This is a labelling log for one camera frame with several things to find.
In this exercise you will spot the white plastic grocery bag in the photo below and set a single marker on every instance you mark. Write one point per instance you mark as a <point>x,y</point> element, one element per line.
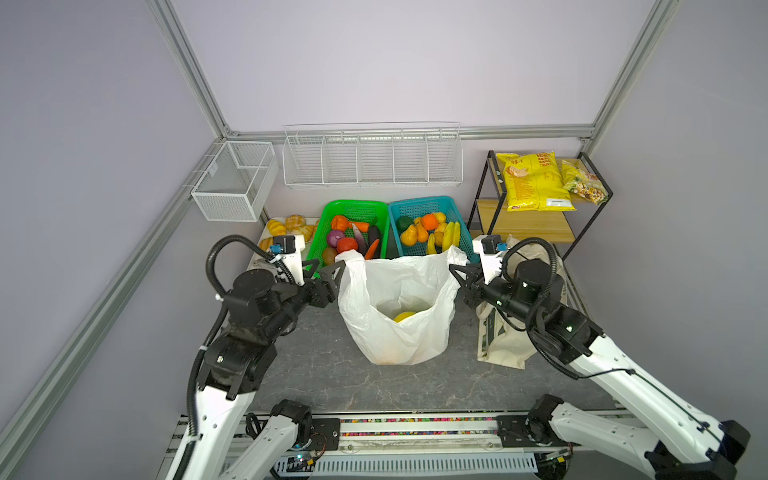
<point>374,292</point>

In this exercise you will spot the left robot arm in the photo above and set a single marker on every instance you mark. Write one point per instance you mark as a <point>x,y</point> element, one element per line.
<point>222,440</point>

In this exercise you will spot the purple onion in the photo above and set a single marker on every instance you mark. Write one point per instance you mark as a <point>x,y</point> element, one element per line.
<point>333,237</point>

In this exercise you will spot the yellow banana bunch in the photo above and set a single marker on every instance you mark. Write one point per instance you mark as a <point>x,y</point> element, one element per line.
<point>451,236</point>
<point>403,316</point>

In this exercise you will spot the red tomato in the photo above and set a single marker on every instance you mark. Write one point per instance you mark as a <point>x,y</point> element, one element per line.
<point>345,244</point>

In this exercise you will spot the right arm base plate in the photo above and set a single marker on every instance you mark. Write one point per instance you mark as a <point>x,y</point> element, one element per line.
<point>524,431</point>

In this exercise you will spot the orange carrot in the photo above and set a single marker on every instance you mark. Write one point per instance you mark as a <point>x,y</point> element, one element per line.
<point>372,251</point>

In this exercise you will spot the small white mesh basket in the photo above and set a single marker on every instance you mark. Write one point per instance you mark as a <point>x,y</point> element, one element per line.
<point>236,182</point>

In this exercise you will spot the green plastic basket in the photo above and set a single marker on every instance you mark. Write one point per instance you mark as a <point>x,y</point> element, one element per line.
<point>363,220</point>

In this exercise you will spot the yellow pear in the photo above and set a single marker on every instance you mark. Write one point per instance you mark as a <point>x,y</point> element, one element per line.
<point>409,237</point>

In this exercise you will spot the black wooden shelf rack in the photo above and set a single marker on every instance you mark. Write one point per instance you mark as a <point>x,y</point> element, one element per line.
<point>489,214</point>

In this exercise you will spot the teal plastic basket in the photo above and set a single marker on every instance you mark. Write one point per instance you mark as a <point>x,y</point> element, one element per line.
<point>430,214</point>

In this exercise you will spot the large yellow chips bag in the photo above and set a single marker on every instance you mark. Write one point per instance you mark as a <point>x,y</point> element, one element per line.
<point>534,183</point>

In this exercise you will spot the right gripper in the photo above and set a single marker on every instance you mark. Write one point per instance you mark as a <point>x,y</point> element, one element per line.
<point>476,275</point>

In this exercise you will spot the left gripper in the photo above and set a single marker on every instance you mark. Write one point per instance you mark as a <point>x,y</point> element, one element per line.
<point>318,298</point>

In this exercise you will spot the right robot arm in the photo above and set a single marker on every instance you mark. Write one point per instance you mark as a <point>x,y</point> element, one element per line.
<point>675,440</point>

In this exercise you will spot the long white wire basket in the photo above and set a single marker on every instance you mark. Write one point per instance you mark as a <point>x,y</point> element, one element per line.
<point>401,154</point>

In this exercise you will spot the canvas tote bag floral print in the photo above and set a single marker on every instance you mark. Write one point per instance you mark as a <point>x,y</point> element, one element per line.
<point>499,342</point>

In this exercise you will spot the green avocado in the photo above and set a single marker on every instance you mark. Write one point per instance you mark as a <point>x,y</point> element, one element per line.
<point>403,223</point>

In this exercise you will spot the brown potato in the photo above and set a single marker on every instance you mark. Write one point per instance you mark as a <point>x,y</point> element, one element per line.
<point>329,256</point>

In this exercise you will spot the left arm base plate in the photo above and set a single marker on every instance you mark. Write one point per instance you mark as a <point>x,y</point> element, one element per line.
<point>321,434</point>

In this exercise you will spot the small yellow snack bag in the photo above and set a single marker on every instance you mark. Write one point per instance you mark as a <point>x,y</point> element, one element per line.
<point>583,184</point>

